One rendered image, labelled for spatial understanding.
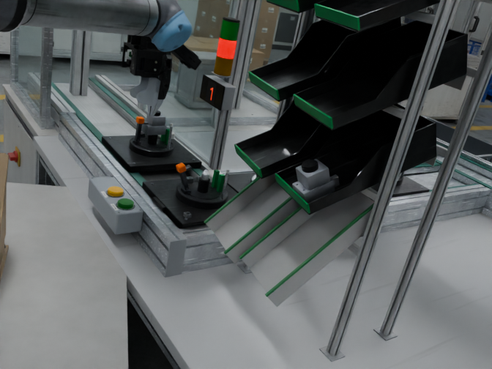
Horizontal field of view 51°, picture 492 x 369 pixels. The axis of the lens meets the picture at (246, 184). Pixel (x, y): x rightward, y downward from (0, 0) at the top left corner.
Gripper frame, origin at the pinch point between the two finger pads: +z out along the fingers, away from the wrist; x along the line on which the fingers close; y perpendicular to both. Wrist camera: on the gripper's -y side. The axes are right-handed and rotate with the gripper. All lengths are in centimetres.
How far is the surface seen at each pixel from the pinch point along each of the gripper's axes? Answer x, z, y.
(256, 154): 19.7, 3.1, -15.2
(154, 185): -14.0, 26.3, -9.5
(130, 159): -31.5, 26.3, -9.9
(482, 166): -9, 29, -164
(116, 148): -40.1, 26.3, -8.6
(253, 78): 17.4, -12.8, -12.2
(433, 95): -300, 84, -544
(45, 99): -87, 26, 0
